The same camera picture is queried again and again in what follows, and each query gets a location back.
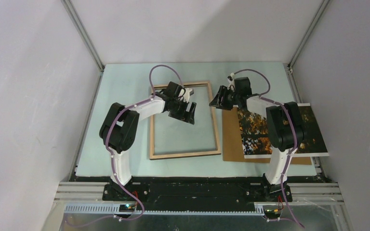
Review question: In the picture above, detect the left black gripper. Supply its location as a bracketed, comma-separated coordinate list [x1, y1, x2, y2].
[169, 98, 196, 125]

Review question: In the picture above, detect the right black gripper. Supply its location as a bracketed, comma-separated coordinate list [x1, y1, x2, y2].
[209, 85, 240, 111]

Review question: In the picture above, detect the brown cardboard backing board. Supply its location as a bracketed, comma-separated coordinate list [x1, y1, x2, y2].
[222, 107, 313, 166]

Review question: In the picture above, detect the autumn leaves photo print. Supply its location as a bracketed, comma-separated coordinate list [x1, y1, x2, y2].
[237, 103, 329, 159]

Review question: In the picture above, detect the black picture frame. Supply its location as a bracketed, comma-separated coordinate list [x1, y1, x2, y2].
[148, 81, 222, 160]

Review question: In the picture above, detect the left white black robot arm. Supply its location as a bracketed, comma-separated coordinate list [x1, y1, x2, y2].
[99, 82, 197, 201]

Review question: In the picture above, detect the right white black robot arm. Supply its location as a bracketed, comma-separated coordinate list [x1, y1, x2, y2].
[209, 76, 306, 201]

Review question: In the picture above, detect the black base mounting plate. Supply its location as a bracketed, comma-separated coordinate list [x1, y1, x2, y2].
[102, 177, 292, 206]

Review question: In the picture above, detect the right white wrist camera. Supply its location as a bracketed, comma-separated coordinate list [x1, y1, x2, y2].
[227, 73, 235, 91]

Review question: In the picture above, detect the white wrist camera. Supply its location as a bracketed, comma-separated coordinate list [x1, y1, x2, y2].
[227, 73, 235, 91]
[180, 88, 194, 102]

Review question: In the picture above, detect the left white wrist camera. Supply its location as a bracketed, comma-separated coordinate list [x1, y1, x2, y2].
[180, 88, 194, 102]

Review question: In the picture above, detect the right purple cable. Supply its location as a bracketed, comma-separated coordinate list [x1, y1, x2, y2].
[231, 68, 305, 228]

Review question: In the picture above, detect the purple cable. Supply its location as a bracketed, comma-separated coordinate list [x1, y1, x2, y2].
[231, 68, 305, 228]
[103, 64, 185, 221]

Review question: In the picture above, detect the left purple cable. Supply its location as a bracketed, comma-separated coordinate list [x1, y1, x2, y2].
[103, 64, 185, 221]

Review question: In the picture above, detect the aluminium frame rail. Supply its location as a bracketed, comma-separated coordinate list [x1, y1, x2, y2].
[54, 182, 344, 216]

